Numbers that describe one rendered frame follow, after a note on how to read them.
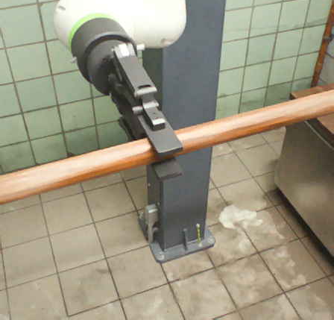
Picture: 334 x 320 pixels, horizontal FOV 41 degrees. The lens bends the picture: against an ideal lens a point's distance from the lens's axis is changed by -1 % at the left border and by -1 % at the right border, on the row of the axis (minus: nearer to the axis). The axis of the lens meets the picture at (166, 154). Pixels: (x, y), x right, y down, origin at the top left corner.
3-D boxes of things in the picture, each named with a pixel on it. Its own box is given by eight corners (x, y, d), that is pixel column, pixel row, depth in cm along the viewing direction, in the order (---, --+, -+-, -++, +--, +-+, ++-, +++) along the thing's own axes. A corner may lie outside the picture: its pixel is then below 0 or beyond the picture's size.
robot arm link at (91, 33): (69, 76, 72) (60, 23, 65) (137, 62, 75) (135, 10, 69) (78, 96, 68) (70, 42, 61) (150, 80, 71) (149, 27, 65)
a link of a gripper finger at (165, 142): (160, 115, 54) (160, 110, 54) (183, 151, 49) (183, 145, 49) (137, 121, 53) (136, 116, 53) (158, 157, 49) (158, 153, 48)
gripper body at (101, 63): (132, 31, 64) (155, 63, 58) (134, 80, 70) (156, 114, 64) (82, 41, 62) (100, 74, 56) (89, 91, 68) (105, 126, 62)
